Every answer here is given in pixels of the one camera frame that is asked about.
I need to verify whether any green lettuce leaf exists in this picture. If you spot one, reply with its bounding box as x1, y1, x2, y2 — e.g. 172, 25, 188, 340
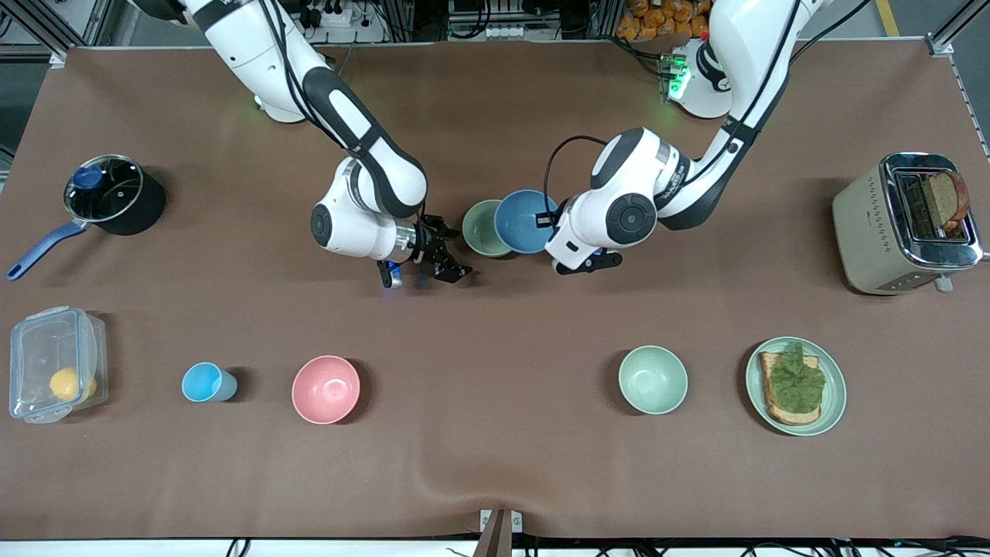
768, 341, 827, 414

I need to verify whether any toast slice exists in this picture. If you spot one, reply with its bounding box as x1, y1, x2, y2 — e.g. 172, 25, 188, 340
758, 350, 822, 427

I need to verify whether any brown bread slice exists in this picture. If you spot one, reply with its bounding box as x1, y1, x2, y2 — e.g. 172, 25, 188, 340
927, 170, 971, 233

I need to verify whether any black base cable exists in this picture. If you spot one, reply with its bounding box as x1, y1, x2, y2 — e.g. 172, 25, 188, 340
615, 35, 670, 78

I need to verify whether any yellow lemon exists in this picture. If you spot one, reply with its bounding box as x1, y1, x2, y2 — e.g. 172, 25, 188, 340
49, 367, 97, 402

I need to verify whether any aluminium profile post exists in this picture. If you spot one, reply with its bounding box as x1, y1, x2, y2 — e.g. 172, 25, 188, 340
479, 508, 524, 557

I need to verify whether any clear plastic lidded container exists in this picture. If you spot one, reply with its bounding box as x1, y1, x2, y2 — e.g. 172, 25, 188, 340
9, 306, 109, 425

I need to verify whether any black pot with blue handle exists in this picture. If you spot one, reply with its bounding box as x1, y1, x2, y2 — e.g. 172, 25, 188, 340
6, 155, 167, 281

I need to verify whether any brown table cover mat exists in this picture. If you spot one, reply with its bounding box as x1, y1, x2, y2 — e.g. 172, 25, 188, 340
0, 40, 990, 541

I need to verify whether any blue bowl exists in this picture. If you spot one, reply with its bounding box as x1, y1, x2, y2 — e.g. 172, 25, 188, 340
494, 190, 559, 255

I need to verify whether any pink bowl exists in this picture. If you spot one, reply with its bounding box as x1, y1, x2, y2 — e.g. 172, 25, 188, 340
291, 355, 362, 425

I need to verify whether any white power strip with plugs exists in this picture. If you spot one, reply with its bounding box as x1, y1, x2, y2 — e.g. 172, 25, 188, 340
298, 0, 387, 44

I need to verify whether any pale green bowl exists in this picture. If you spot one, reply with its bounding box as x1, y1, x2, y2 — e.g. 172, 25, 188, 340
618, 345, 689, 415
462, 199, 515, 258

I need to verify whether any beige metal toaster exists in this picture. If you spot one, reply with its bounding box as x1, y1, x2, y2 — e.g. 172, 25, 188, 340
832, 152, 985, 296

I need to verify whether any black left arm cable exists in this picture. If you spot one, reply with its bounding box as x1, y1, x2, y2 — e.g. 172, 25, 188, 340
543, 136, 620, 216

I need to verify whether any pale green plate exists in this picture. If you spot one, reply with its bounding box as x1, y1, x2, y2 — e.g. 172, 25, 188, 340
745, 336, 848, 437

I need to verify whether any light blue cup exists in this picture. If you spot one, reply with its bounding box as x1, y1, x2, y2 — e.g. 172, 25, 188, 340
181, 361, 239, 404

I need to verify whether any glass pot lid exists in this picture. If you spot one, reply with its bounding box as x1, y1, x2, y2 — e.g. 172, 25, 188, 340
63, 155, 145, 224

